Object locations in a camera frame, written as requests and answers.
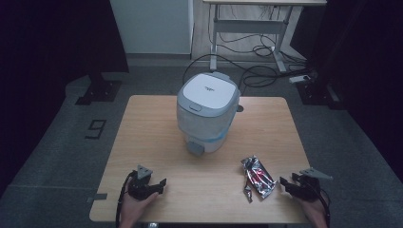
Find coiled black floor cable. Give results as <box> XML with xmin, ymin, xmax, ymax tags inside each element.
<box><xmin>239</xmin><ymin>64</ymin><xmax>313</xmax><ymax>93</ymax></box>

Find dark curtain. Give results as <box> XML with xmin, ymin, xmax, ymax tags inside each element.
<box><xmin>0</xmin><ymin>0</ymin><xmax>130</xmax><ymax>198</ymax></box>
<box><xmin>289</xmin><ymin>0</ymin><xmax>403</xmax><ymax>183</ymax></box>

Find person's right hand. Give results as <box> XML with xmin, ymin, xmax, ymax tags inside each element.
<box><xmin>298</xmin><ymin>198</ymin><xmax>329</xmax><ymax>228</ymax></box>

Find black cables under desk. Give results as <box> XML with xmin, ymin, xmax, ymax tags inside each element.
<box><xmin>207</xmin><ymin>3</ymin><xmax>309</xmax><ymax>65</ymax></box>

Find black stand base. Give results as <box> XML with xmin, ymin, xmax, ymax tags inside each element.
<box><xmin>74</xmin><ymin>73</ymin><xmax>124</xmax><ymax>106</ymax></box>
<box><xmin>296</xmin><ymin>78</ymin><xmax>346</xmax><ymax>111</ymax></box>

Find white cabinet panel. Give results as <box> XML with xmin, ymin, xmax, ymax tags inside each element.
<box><xmin>108</xmin><ymin>0</ymin><xmax>195</xmax><ymax>55</ymax></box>

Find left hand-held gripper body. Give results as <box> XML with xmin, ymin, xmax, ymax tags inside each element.
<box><xmin>127</xmin><ymin>164</ymin><xmax>156</xmax><ymax>201</ymax></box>

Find grey floor tape piece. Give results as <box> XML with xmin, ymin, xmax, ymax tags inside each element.
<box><xmin>86</xmin><ymin>192</ymin><xmax>108</xmax><ymax>204</ymax></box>

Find long black floor cable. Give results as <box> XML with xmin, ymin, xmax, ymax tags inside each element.
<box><xmin>182</xmin><ymin>52</ymin><xmax>249</xmax><ymax>86</ymax></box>

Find hand-held gripper black cable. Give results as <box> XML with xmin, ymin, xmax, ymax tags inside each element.
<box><xmin>115</xmin><ymin>170</ymin><xmax>137</xmax><ymax>228</ymax></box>
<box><xmin>317</xmin><ymin>184</ymin><xmax>333</xmax><ymax>228</ymax></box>

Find person's left hand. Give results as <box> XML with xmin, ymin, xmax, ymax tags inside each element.
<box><xmin>119</xmin><ymin>191</ymin><xmax>160</xmax><ymax>228</ymax></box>

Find white grey pedal trash can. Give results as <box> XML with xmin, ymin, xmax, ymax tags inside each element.
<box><xmin>176</xmin><ymin>71</ymin><xmax>241</xmax><ymax>158</ymax></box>

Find small torn foil strip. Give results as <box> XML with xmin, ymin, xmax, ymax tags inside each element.
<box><xmin>242</xmin><ymin>177</ymin><xmax>255</xmax><ymax>204</ymax></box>

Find white desk with metal frame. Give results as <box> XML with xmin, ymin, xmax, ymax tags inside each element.
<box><xmin>202</xmin><ymin>0</ymin><xmax>328</xmax><ymax>74</ymax></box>

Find shiny red snack packet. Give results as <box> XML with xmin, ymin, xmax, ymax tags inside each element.
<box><xmin>240</xmin><ymin>155</ymin><xmax>278</xmax><ymax>200</ymax></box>

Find right hand-held gripper black cable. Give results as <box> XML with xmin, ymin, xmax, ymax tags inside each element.
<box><xmin>317</xmin><ymin>184</ymin><xmax>333</xmax><ymax>228</ymax></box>

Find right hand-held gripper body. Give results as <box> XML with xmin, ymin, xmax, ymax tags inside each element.
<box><xmin>291</xmin><ymin>167</ymin><xmax>334</xmax><ymax>203</ymax></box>

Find left hand-held gripper black cable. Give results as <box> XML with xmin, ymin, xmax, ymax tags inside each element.
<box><xmin>115</xmin><ymin>170</ymin><xmax>137</xmax><ymax>228</ymax></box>

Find white power strip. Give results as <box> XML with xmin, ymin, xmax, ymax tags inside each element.
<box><xmin>288</xmin><ymin>73</ymin><xmax>311</xmax><ymax>85</ymax></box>

